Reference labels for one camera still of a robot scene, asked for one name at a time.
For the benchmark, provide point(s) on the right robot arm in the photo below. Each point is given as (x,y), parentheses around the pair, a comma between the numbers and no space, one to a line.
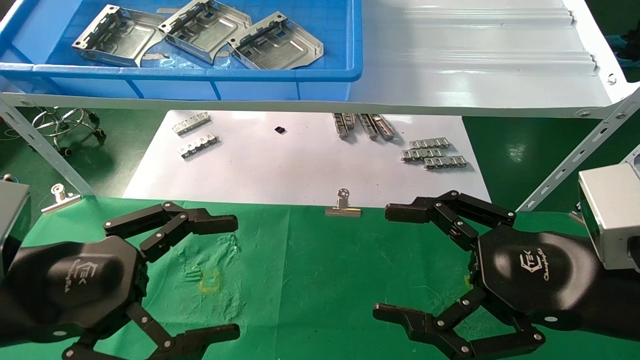
(620,300)

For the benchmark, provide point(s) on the white paper sheet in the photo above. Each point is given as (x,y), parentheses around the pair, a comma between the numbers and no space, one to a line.
(300,165)

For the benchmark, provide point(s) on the white perforated angle brace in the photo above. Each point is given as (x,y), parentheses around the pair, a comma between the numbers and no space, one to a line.
(575,155)
(40,145)

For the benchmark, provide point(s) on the silver sheet metal bracket part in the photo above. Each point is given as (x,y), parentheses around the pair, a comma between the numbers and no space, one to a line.
(210,30)
(125,40)
(280,47)

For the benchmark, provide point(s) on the green cloth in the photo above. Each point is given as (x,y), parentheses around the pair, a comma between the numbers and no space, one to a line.
(310,280)

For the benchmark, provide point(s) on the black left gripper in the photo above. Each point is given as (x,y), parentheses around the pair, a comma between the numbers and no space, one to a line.
(75,285)

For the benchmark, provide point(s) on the blue plastic bin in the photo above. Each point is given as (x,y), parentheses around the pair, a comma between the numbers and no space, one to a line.
(250,90)

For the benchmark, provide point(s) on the white metal shelf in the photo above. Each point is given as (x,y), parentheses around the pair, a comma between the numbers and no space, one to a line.
(475,75)

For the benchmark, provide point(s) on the grey notched metal strip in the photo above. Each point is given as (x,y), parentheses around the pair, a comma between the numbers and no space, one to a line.
(429,144)
(422,155)
(446,162)

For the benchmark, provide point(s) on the grey metal rail piece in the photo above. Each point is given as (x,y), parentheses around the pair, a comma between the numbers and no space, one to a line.
(351,120)
(368,127)
(340,126)
(385,127)

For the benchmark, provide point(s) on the clear tape piece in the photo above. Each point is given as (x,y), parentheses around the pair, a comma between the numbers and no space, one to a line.
(155,57)
(166,10)

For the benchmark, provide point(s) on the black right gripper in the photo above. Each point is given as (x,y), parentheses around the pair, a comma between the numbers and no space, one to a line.
(540,275)

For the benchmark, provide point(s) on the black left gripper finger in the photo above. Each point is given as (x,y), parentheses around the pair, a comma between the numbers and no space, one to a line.
(210,223)

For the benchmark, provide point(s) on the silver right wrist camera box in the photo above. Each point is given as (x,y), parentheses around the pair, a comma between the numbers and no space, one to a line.
(610,215)

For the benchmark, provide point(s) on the tiny black part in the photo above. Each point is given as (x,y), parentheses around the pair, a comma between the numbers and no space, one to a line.
(280,130)

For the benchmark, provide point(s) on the silver binder clip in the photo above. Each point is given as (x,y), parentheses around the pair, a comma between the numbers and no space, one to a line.
(60,202)
(343,211)

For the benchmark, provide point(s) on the small notched metal strip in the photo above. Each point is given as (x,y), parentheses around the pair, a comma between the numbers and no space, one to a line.
(199,146)
(191,124)

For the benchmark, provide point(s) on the chrome stool base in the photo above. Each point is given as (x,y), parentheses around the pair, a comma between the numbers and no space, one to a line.
(65,122)

